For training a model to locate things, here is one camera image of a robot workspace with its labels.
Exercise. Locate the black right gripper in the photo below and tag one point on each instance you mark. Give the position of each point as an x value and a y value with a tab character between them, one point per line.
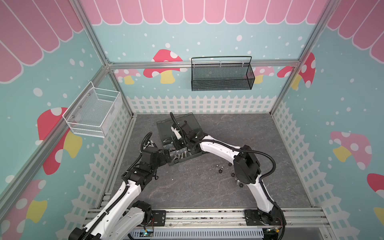
182	143

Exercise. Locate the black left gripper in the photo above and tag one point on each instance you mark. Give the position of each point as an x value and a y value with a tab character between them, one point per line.
163	160

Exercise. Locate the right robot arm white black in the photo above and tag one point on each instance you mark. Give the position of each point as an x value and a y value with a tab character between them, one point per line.
247	167

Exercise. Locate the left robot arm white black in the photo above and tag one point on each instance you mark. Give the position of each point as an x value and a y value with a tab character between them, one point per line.
123	198

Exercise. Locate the green plastic compartment organizer box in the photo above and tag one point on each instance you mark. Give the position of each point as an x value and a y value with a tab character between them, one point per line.
174	143

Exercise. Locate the black wire mesh basket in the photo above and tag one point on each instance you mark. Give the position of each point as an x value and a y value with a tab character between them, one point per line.
227	73

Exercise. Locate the white wire mesh basket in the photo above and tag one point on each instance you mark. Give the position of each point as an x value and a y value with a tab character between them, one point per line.
93	112

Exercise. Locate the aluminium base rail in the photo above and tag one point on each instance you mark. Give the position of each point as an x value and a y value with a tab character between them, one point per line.
210	224

